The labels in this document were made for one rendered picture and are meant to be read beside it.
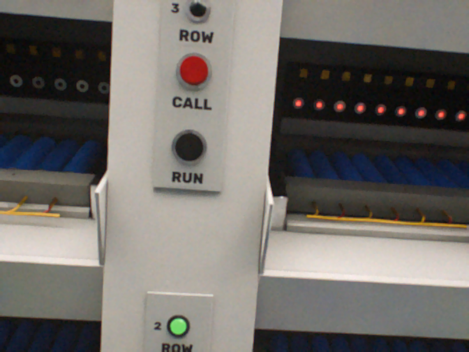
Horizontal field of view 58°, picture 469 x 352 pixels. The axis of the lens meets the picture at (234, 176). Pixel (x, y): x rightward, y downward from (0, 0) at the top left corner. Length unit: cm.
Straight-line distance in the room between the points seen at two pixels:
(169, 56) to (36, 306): 18
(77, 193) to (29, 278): 6
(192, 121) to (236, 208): 6
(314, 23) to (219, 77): 7
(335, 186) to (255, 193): 10
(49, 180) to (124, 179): 8
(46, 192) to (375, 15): 24
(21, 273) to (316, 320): 19
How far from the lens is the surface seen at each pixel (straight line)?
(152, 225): 26
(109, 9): 28
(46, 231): 31
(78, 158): 36
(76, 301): 30
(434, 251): 34
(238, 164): 25
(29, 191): 33
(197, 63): 25
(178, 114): 25
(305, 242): 30
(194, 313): 27
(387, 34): 29
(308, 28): 27
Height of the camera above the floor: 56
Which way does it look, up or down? 7 degrees down
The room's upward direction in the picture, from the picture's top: 4 degrees clockwise
